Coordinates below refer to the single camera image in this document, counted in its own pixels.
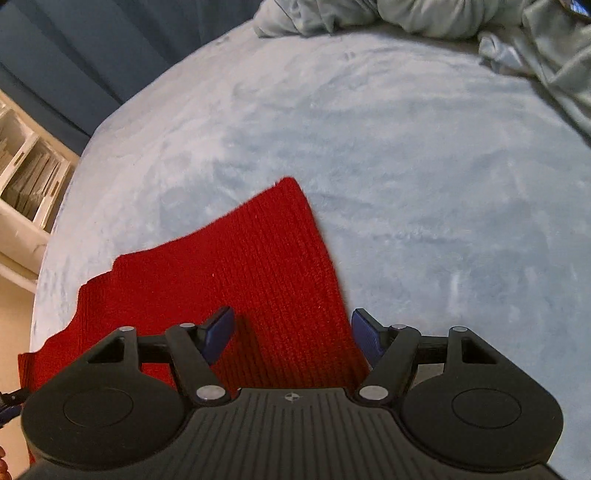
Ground red knit sweater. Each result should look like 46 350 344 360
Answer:
18 178 369 391

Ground person's left hand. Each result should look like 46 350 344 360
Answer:
0 447 12 480

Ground light blue fleece blanket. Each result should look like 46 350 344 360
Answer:
30 25 590 479

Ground white shelf unit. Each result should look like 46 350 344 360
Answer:
0 93 79 293

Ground dark blue curtain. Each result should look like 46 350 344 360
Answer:
1 0 259 153

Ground grey crumpled duvet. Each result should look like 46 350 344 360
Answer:
253 1 590 133

